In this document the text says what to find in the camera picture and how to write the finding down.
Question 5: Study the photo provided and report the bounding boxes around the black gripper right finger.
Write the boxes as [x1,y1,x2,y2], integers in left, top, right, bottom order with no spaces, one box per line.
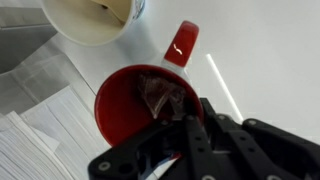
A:
[200,98,320,180]

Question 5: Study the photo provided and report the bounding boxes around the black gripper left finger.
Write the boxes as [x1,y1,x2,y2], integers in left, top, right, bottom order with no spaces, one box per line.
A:
[88,115,200,180]

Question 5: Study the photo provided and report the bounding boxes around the white mug red interior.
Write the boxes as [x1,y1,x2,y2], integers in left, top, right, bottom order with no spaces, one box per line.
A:
[94,21,203,146]

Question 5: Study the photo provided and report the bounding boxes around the used tea bag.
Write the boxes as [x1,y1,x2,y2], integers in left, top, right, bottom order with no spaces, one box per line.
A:
[138,74,186,119]

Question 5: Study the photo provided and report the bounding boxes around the white stir stick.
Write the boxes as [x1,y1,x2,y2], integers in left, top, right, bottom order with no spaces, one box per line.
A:
[205,54,244,122]

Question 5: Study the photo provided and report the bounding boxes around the stack of white paper towels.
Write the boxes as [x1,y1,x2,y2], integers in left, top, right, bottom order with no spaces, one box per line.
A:
[0,33,111,180]

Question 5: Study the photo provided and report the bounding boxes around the patterned paper cup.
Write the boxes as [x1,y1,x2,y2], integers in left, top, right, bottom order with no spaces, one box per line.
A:
[41,0,145,46]

